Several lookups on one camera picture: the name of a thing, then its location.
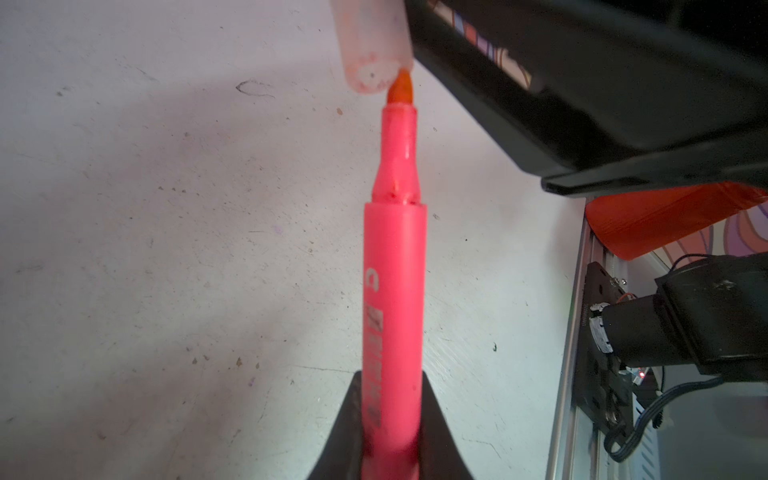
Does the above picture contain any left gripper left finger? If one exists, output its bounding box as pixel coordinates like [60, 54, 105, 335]
[307, 371, 364, 480]

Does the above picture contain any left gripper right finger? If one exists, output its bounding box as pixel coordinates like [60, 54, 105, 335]
[418, 372, 473, 480]

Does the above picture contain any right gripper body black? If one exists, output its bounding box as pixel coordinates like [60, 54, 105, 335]
[405, 1, 767, 197]

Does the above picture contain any pink pen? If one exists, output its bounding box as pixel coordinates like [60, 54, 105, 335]
[361, 70, 427, 479]

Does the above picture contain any translucent pen cap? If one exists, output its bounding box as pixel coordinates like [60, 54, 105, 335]
[330, 0, 414, 94]

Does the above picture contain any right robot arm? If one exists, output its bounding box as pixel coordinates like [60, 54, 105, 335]
[405, 1, 767, 382]

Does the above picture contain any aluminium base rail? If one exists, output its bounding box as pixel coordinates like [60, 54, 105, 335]
[545, 220, 598, 480]

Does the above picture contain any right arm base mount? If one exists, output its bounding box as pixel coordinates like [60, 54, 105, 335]
[572, 262, 640, 448]

